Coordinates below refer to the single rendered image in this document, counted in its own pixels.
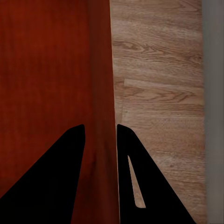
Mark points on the storage box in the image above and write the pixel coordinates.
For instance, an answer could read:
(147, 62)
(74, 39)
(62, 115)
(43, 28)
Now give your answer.
(55, 74)

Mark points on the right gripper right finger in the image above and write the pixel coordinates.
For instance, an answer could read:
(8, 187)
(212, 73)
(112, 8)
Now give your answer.
(162, 204)

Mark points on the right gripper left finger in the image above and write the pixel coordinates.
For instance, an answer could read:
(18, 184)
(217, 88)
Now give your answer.
(46, 193)

